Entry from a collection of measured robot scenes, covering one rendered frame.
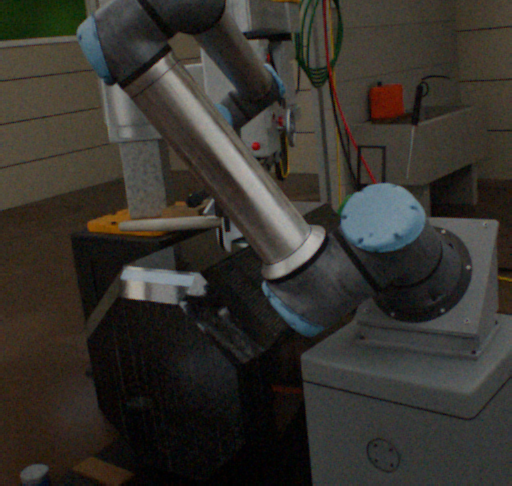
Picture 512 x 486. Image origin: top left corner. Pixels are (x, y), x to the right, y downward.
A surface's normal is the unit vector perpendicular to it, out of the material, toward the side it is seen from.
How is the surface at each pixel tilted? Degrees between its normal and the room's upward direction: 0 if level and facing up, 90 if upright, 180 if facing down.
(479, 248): 47
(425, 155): 90
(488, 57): 90
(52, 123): 90
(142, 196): 90
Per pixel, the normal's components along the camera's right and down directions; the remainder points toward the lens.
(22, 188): 0.78, 0.07
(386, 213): -0.39, -0.52
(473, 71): -0.62, 0.25
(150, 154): -0.08, 0.25
